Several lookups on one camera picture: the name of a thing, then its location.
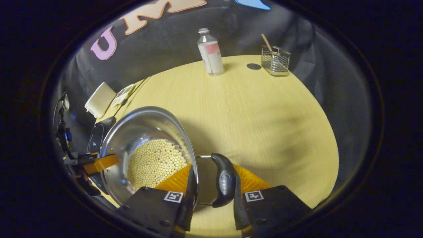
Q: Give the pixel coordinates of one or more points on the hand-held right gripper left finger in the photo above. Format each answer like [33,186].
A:
[186,211]

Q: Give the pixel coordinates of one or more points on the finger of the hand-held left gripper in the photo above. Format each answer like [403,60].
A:
[100,163]

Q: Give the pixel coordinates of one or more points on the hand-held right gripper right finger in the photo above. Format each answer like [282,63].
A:
[238,211]

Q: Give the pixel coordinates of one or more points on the black induction cooktop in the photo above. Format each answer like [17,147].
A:
[96,135]

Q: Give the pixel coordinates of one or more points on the pile of yellow soybeans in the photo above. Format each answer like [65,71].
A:
[152,162]

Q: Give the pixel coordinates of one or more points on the white toaster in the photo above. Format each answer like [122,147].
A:
[99,100]

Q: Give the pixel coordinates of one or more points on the small dark round disc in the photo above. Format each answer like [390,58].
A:
[253,66]

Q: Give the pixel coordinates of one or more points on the clear bottle with pink label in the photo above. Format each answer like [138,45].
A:
[211,56]

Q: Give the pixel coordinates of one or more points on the wooden stick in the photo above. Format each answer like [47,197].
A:
[266,41]

